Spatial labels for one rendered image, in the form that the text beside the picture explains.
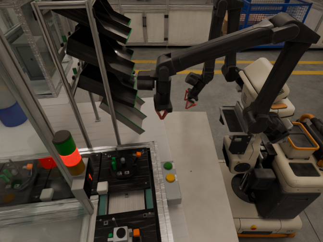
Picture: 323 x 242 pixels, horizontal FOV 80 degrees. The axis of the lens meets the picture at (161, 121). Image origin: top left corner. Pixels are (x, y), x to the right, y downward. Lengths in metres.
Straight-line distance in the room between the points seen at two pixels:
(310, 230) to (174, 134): 1.49
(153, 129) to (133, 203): 0.55
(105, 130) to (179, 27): 3.72
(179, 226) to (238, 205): 0.86
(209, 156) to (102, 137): 0.70
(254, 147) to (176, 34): 3.85
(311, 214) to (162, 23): 4.09
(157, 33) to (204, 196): 4.13
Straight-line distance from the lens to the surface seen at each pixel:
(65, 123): 1.54
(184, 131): 1.33
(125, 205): 0.98
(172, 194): 0.94
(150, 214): 0.89
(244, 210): 1.77
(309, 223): 2.31
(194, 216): 1.02
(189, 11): 4.70
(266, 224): 1.80
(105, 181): 0.97
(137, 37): 4.85
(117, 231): 0.75
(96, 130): 1.40
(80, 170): 0.67
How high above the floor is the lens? 1.79
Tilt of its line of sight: 42 degrees down
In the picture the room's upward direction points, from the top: straight up
